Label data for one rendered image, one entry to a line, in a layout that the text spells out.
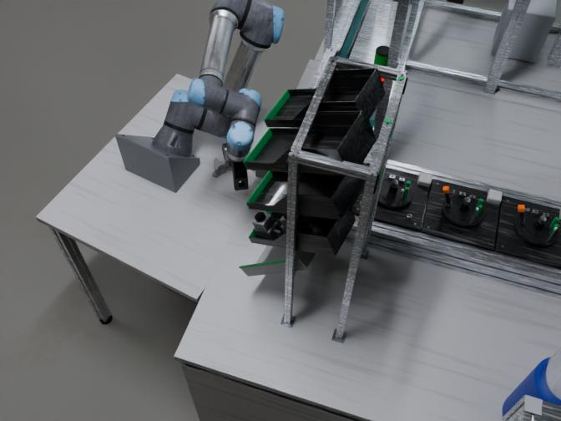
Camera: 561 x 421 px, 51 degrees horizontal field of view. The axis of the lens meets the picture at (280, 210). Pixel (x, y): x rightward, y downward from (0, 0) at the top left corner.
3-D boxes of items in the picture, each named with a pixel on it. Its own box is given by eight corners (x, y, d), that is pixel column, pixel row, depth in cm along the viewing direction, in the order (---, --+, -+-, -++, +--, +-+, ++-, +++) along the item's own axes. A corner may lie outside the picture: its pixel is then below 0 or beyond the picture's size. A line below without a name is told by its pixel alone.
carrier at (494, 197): (420, 234, 197) (427, 211, 187) (432, 181, 211) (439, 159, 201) (492, 252, 193) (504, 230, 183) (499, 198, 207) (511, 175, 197)
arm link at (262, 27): (195, 119, 227) (248, -13, 196) (231, 130, 231) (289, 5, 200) (194, 135, 218) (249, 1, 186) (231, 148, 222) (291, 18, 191)
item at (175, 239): (37, 221, 214) (35, 216, 212) (177, 78, 262) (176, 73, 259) (197, 303, 194) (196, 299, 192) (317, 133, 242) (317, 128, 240)
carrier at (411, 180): (350, 215, 202) (353, 193, 192) (366, 165, 215) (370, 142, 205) (419, 233, 197) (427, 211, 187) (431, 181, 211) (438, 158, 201)
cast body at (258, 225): (256, 235, 167) (246, 218, 163) (265, 225, 169) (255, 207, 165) (277, 241, 162) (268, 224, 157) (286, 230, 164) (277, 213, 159)
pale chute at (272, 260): (247, 276, 183) (238, 267, 181) (268, 246, 190) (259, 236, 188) (307, 270, 161) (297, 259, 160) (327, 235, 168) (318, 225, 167)
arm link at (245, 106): (232, 80, 173) (223, 114, 170) (266, 93, 176) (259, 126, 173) (224, 89, 180) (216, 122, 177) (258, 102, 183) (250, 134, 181)
